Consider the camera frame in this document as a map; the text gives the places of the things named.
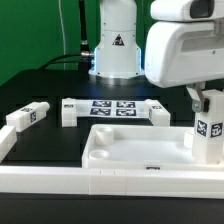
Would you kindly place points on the fiducial marker sheet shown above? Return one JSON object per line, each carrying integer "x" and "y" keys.
{"x": 109, "y": 108}

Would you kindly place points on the white U-shaped fence frame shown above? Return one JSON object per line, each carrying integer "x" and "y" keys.
{"x": 102, "y": 181}

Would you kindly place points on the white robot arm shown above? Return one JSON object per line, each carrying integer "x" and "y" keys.
{"x": 117, "y": 58}

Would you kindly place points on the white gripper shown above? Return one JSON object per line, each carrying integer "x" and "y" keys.
{"x": 184, "y": 53}

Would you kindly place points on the white desk top tray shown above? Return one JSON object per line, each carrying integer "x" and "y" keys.
{"x": 143, "y": 148}

